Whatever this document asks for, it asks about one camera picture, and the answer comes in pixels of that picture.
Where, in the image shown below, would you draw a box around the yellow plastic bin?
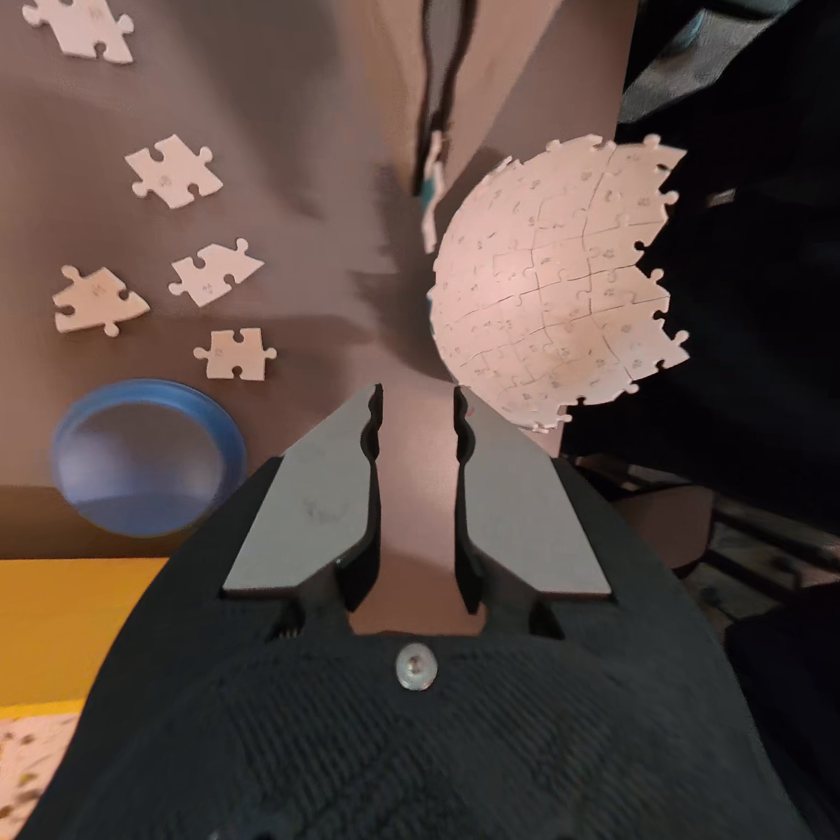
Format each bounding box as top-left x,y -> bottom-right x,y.
0,558 -> 172,840

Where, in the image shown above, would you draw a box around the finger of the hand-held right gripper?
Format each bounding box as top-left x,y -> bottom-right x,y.
445,0 -> 641,193
373,0 -> 437,198

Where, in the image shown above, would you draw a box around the partly built puzzle ball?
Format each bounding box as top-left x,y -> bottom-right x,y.
428,133 -> 691,434

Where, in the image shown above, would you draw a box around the blue plastic ball stand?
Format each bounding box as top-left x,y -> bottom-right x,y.
51,378 -> 247,539

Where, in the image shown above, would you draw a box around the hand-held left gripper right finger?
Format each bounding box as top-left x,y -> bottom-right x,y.
454,386 -> 614,616

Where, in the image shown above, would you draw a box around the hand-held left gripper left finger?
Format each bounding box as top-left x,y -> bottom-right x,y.
222,382 -> 383,611

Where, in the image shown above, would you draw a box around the single curved puzzle piece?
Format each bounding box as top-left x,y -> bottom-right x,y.
420,130 -> 454,256

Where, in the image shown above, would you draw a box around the heap of puzzle pieces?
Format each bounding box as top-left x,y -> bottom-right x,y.
0,715 -> 80,834

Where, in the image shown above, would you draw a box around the white puzzle pieces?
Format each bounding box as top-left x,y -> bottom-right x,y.
23,0 -> 278,382

